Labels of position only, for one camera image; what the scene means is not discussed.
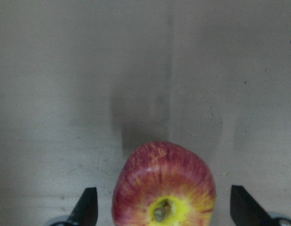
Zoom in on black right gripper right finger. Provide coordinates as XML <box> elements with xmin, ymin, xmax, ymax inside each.
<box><xmin>230</xmin><ymin>185</ymin><xmax>291</xmax><ymax>226</ymax></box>

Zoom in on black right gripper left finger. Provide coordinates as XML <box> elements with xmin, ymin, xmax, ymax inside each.
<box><xmin>66</xmin><ymin>187</ymin><xmax>98</xmax><ymax>226</ymax></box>

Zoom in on red yellow apple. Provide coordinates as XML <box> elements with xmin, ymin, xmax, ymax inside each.
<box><xmin>112</xmin><ymin>141</ymin><xmax>216</xmax><ymax>226</ymax></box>

